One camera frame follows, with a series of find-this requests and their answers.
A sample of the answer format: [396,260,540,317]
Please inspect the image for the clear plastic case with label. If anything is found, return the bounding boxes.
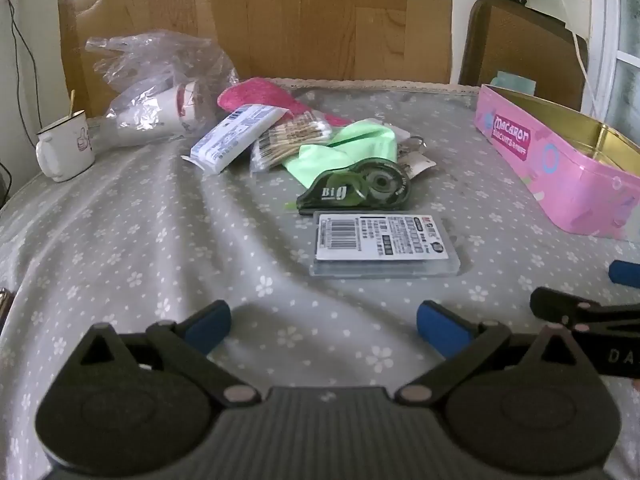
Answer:
[308,211,461,277]

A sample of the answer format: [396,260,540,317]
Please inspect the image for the teal paper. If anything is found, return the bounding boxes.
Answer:
[490,71,536,92]

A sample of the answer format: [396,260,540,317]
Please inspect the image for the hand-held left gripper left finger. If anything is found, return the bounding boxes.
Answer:
[80,300,262,408]

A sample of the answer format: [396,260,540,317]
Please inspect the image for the white enamel mug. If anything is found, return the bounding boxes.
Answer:
[35,110,97,182]

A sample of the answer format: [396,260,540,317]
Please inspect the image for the cotton swabs pack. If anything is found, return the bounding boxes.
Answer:
[250,111,333,176]

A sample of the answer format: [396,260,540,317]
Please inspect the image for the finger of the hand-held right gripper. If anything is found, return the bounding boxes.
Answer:
[530,286,640,378]
[608,260,640,290]

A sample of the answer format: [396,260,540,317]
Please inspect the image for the pink cloth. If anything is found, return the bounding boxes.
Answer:
[217,77,351,128]

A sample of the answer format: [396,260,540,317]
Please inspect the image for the key ring with tag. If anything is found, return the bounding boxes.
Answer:
[395,132,437,178]

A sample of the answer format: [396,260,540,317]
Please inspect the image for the white cable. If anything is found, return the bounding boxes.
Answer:
[544,0,597,111]

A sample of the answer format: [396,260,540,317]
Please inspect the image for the white window frame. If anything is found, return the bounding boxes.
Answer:
[590,0,640,146]

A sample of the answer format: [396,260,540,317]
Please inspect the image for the white tissue pack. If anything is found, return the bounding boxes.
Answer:
[181,103,285,176]

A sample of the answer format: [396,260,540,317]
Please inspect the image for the pink tin box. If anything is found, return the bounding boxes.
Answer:
[472,84,640,243]

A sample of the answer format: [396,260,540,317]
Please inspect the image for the wooden headboard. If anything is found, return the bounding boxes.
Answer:
[57,0,456,111]

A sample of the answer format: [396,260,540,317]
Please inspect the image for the light green cloth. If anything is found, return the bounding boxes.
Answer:
[282,119,401,188]

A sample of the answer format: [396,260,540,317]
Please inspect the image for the black cable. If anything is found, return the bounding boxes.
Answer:
[5,0,42,126]

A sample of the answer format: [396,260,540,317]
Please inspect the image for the white paper cups stack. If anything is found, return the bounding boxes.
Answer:
[112,80,201,146]

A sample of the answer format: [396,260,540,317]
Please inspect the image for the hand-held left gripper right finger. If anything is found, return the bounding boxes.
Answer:
[396,300,583,408]

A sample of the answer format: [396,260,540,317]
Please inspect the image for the green correction tape dispenser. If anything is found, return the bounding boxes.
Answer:
[285,157,413,217]

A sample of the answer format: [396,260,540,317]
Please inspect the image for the grey floral bed sheet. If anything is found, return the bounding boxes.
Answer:
[0,77,640,480]

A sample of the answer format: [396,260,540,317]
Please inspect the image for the clear plastic bag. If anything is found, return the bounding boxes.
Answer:
[85,31,241,148]

